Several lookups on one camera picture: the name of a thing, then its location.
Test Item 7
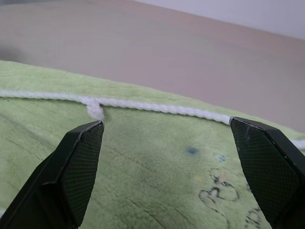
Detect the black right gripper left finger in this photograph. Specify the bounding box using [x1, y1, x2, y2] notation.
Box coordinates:
[0, 120, 105, 229]

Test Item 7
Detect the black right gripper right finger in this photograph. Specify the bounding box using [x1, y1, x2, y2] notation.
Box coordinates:
[229, 116, 305, 229]

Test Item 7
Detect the green towel with white trim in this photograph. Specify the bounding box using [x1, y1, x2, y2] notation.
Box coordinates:
[0, 60, 305, 229]

